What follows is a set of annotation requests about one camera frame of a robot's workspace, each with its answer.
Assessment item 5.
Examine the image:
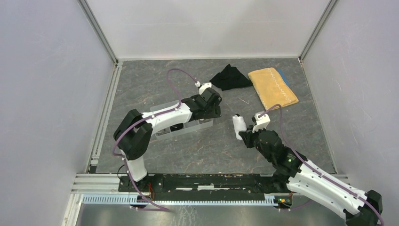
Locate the clear plastic organizer box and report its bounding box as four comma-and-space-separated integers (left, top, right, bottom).
154, 119, 214, 140

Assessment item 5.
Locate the white underwear black waistband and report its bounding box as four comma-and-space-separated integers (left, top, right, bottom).
232, 114, 247, 140

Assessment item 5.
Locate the black underwear beige waistband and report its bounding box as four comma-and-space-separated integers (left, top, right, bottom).
169, 123, 184, 132

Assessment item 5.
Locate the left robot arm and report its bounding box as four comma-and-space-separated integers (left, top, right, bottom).
113, 88, 222, 192

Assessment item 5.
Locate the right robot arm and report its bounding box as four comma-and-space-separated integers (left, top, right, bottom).
238, 127, 384, 226

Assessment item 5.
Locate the grey striped rolled cloth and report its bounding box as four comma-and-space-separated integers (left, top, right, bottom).
155, 127, 171, 137

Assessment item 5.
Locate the folded yellow towel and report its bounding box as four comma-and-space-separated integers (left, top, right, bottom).
248, 67, 299, 110

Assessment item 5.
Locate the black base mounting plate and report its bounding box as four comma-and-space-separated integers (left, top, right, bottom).
118, 173, 292, 202

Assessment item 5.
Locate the blue cloth under towel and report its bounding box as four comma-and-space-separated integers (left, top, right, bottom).
277, 69, 290, 87

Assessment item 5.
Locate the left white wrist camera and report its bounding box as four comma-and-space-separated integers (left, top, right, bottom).
195, 81, 212, 95

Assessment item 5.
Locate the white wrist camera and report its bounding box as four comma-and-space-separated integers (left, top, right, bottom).
195, 81, 212, 95
252, 112, 271, 133

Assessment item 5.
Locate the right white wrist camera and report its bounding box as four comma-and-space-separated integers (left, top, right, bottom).
252, 112, 271, 133

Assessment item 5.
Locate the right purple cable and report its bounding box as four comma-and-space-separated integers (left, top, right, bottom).
257, 103, 384, 225

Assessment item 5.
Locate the aluminium frame rail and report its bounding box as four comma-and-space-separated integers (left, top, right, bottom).
72, 174, 345, 206

